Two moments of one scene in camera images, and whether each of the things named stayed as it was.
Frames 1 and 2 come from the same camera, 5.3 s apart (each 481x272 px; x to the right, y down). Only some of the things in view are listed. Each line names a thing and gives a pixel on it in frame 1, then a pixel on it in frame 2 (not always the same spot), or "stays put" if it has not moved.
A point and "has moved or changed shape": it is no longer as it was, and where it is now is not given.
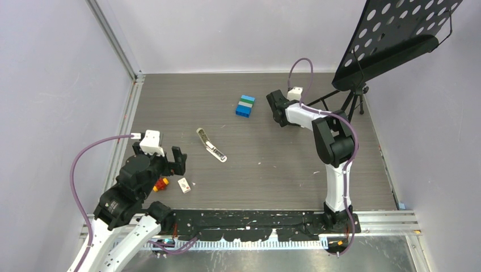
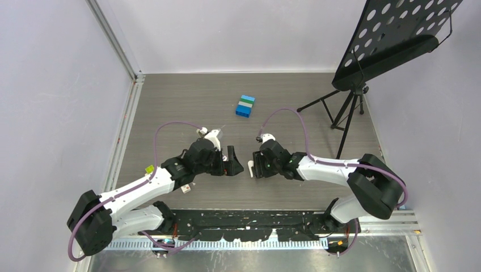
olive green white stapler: [211, 149] has moved or changed shape
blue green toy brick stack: [244, 106] stays put
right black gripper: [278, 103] → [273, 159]
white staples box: [184, 185] stays put
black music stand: [391, 33] stays put
